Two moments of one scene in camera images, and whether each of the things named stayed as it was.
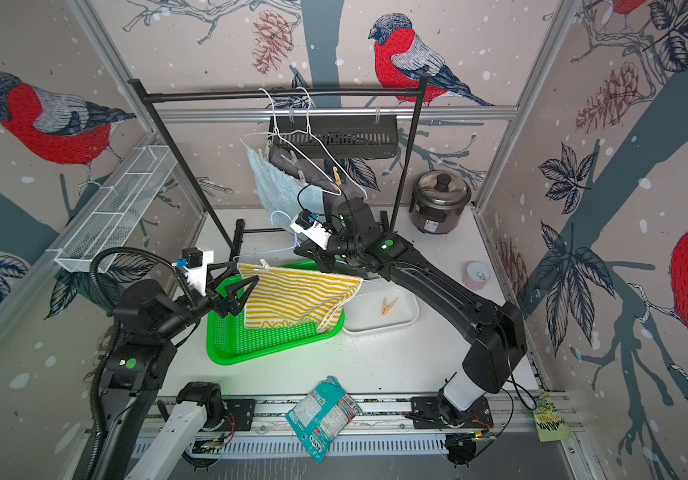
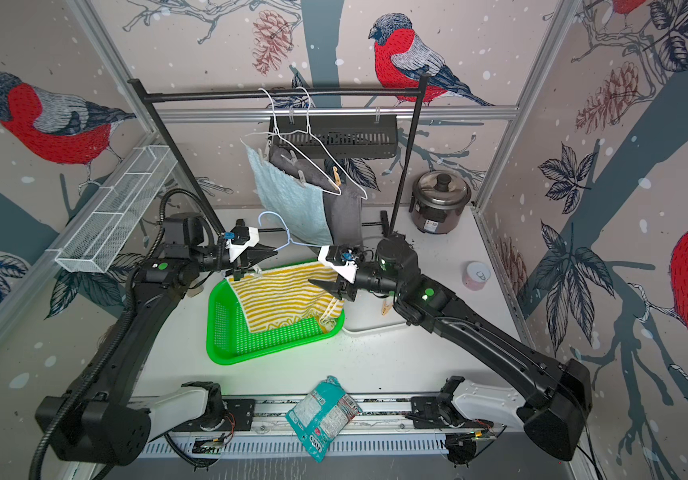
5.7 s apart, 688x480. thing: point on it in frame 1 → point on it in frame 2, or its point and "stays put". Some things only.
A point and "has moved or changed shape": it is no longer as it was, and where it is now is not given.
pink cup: (476, 276) stays put
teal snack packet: (322, 416) stays put
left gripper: (230, 303) → (261, 252)
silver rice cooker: (437, 200) stays put
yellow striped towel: (293, 298) stays put
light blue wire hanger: (276, 249) has moved or changed shape
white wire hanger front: (292, 146) stays put
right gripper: (323, 257) → (339, 289)
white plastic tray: (380, 305) stays put
